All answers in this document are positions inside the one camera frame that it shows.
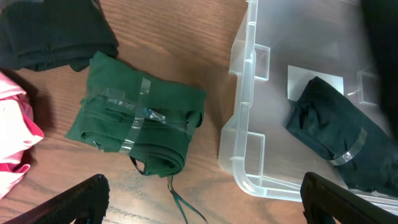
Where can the pink crumpled cloth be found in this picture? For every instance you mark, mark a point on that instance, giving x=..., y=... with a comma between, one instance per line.
x=18, y=133

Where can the dark green folded cloth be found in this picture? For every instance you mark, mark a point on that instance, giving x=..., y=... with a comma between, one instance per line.
x=134, y=113

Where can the dark navy taped cloth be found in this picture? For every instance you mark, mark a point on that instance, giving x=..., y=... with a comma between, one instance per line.
x=329, y=124

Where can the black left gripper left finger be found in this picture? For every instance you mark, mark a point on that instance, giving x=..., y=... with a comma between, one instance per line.
x=85, y=203

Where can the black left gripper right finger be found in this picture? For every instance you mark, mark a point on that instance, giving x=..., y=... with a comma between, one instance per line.
x=325, y=202

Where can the black folded cloth left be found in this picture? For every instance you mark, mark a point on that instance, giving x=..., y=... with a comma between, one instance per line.
x=46, y=34

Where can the clear plastic storage bin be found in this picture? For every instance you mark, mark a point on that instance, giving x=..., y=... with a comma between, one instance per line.
x=324, y=36

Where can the white label in bin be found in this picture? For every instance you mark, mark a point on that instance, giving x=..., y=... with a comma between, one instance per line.
x=299, y=77

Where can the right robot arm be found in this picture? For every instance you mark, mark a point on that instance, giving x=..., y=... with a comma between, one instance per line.
x=380, y=22

